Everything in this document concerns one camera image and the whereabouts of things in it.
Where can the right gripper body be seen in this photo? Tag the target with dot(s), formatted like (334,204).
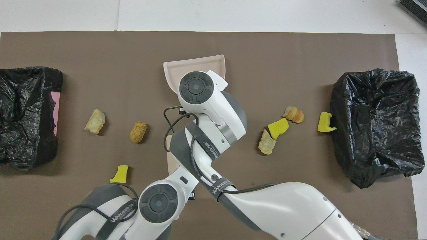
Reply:
(218,81)

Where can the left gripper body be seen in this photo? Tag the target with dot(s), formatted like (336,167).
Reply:
(186,186)

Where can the beige hand brush black bristles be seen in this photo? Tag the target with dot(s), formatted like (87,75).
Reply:
(170,156)

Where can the beige plastic dustpan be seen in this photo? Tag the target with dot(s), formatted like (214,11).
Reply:
(186,66)

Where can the yellow sponge piece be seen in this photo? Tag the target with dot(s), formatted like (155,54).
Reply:
(120,173)
(324,122)
(278,128)

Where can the brown bread roll toy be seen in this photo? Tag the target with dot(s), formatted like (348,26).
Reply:
(137,132)

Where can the pale dumpling toy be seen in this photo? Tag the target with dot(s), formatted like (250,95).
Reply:
(267,144)

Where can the orange striped croissant toy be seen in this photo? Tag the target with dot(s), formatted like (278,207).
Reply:
(294,115)

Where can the pale croissant toy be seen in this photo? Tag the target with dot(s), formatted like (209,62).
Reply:
(95,122)

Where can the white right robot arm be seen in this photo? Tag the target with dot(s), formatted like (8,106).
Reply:
(283,206)

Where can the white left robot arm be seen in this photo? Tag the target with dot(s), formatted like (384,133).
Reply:
(156,203)

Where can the black bag lined pink bin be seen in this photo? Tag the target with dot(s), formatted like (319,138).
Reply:
(20,116)

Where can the brown paper table mat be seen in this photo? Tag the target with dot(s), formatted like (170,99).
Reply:
(100,50)

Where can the dark ribbed box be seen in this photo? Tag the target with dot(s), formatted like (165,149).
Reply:
(415,7)

